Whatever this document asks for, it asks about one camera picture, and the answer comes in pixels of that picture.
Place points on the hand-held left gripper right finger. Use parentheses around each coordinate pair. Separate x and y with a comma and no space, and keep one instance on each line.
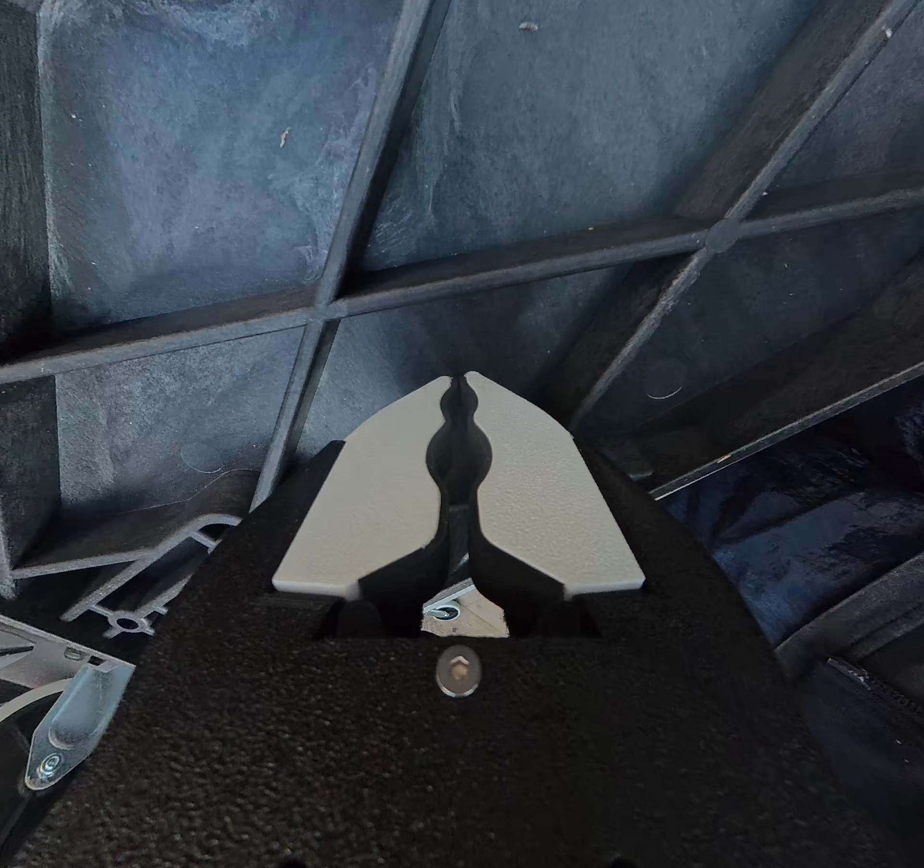
(548,507)

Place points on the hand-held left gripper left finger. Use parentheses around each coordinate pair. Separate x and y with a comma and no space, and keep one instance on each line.
(361,507)

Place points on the person's black zipped jacket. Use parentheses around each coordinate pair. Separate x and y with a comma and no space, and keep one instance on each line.
(866,738)

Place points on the dark ribbed plastic crate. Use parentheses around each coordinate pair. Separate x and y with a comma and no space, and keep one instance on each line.
(216,132)

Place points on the grey aluminium frame profile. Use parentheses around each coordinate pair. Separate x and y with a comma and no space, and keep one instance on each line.
(173,557)

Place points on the silver metal bracket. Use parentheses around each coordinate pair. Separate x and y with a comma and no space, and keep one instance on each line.
(79,716)

